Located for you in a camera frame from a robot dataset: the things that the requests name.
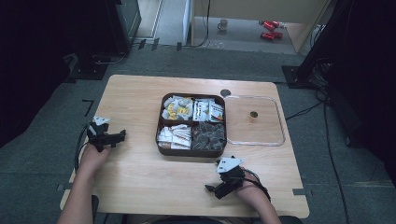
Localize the red can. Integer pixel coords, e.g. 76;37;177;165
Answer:
260;31;284;41
262;20;280;32

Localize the black hanging cable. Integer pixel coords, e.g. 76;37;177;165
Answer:
182;0;212;49

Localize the right hand-held gripper cable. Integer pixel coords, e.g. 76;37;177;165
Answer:
243;168;272;202

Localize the pile of yellow white packets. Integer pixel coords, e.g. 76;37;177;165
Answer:
162;95;194;121

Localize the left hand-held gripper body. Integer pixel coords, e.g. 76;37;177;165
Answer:
86;116;117;153

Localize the left hand-held gripper cable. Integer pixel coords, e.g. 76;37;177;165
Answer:
73;123;92;173

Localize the person's right hand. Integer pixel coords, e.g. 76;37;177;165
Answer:
233;171;266;204

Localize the brown four-compartment tray box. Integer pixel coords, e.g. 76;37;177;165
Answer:
155;91;228;159

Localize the black floor cable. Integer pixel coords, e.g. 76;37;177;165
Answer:
285;59;351;224

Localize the clear lid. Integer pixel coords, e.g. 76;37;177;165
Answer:
223;94;286;147

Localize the person's left hand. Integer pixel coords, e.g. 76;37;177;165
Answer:
77;143;112;180

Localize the pile of dark brown packets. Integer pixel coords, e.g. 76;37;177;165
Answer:
191;121;226;152

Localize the black stand base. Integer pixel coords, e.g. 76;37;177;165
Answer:
64;51;109;84
281;64;317;90

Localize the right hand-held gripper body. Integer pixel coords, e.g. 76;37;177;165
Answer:
215;156;248;195

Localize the pile of white striped packets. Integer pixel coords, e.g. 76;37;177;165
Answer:
157;123;192;150

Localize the hand-held gripper cable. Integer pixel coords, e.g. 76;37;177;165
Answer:
73;123;92;173
243;168;272;202

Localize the pile of white red-label packets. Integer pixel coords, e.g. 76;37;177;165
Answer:
192;98;225;123

